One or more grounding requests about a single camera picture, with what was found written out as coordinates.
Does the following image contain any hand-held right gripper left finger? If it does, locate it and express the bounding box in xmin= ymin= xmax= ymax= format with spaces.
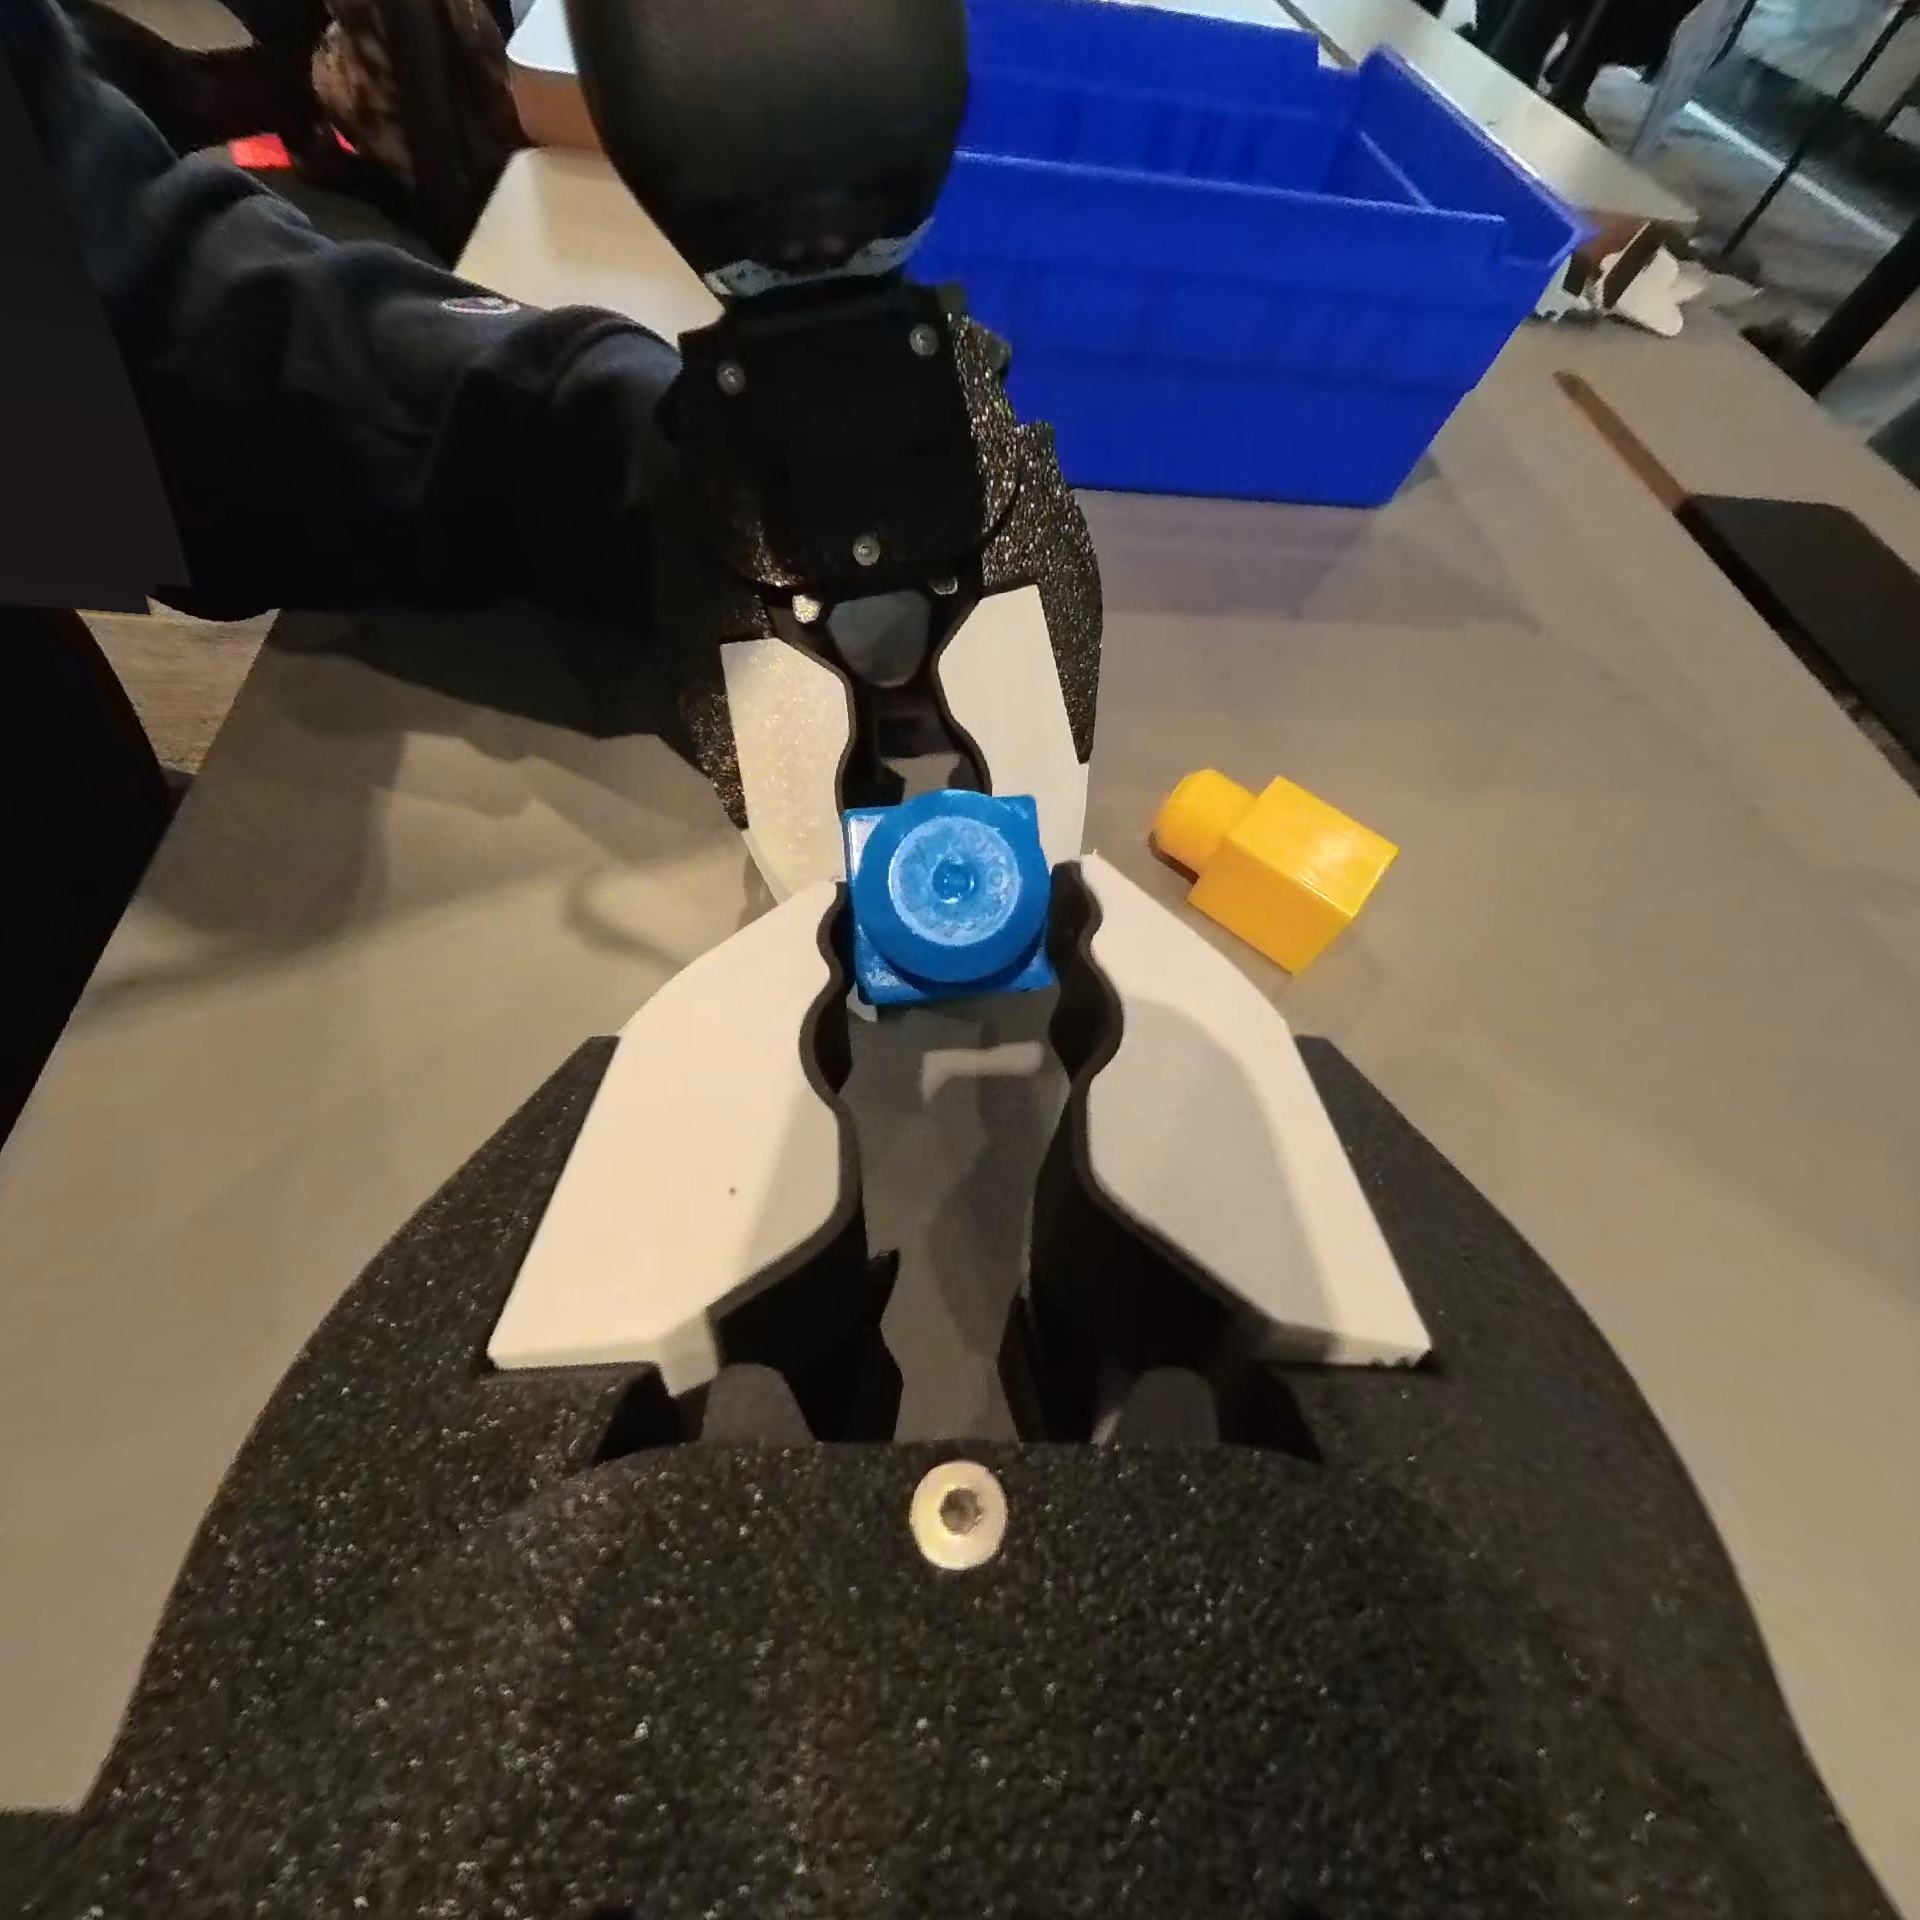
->
xmin=482 ymin=885 xmax=866 ymax=1400

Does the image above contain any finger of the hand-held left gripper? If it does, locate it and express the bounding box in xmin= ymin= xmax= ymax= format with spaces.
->
xmin=933 ymin=582 xmax=1091 ymax=864
xmin=721 ymin=635 xmax=866 ymax=905

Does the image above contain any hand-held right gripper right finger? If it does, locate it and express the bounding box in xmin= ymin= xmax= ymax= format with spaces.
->
xmin=1046 ymin=851 xmax=1437 ymax=1374

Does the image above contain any blue mega block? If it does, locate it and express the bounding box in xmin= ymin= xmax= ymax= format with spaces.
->
xmin=843 ymin=784 xmax=1062 ymax=1025

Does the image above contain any yellow mega block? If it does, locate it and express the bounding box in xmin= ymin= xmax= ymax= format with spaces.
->
xmin=1149 ymin=766 xmax=1403 ymax=972

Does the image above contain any blue plastic bin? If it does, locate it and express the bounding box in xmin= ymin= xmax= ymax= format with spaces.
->
xmin=903 ymin=0 xmax=1599 ymax=511

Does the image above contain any person's left forearm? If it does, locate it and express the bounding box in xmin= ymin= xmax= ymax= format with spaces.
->
xmin=91 ymin=152 xmax=684 ymax=621

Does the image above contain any brown wooden strip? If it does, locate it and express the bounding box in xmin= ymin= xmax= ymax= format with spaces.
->
xmin=1559 ymin=369 xmax=1707 ymax=520

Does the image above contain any white paper scrap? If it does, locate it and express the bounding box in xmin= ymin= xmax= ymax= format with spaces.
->
xmin=1537 ymin=225 xmax=1707 ymax=338

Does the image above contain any person's dark clothing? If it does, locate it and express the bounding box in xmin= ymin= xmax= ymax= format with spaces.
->
xmin=0 ymin=0 xmax=194 ymax=1139

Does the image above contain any black flat pad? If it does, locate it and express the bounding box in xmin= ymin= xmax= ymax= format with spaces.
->
xmin=1680 ymin=491 xmax=1920 ymax=727

